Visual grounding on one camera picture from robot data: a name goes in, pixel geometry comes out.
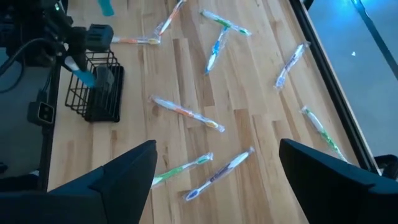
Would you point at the black frame clamp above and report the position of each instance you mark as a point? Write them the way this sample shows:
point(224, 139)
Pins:
point(387, 166)
point(308, 3)

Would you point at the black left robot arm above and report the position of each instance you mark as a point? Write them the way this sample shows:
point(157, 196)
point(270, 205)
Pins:
point(34, 21)

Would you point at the black table-level camera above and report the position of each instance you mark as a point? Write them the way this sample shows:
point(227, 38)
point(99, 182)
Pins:
point(42, 113)

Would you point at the purple toothbrush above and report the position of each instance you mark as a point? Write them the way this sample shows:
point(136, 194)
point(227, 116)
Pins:
point(290, 63)
point(219, 172)

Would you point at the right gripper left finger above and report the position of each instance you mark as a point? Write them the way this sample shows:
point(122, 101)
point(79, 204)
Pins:
point(118, 186)

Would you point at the black aluminium table frame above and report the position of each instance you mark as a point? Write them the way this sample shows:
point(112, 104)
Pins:
point(332, 77)

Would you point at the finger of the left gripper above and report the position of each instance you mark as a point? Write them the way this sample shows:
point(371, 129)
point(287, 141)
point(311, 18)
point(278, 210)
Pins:
point(105, 79)
point(81, 59)

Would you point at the blue toothbrush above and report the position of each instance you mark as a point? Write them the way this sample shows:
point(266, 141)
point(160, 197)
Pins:
point(215, 49)

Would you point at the green toothbrush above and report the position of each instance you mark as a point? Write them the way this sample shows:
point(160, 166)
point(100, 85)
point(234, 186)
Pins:
point(225, 22)
point(321, 130)
point(183, 168)

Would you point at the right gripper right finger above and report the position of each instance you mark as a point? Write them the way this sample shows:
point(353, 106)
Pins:
point(335, 193)

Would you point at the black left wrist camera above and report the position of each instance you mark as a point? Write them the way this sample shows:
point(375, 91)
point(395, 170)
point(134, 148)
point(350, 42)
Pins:
point(99, 37)

